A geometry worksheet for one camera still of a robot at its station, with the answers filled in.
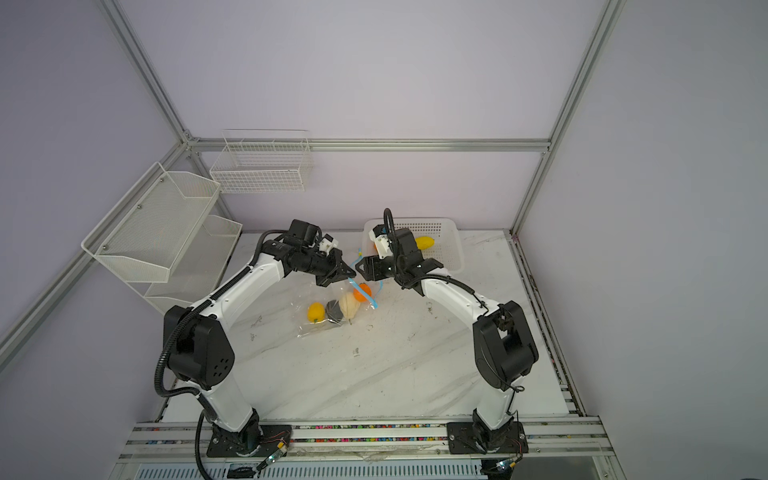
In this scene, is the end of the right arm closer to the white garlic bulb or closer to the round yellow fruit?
the white garlic bulb

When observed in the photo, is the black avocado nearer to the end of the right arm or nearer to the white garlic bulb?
the white garlic bulb

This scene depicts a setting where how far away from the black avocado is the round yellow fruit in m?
0.02

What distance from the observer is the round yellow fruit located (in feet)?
3.09

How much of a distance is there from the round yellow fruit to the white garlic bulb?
0.07m

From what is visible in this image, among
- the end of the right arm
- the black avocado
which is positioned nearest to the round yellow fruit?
the black avocado

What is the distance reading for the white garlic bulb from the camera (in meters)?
0.88

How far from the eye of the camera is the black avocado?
0.92 meters

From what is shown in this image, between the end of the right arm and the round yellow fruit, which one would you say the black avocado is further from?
the end of the right arm

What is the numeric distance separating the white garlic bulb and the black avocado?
0.02 metres

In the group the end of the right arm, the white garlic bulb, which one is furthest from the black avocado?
the end of the right arm
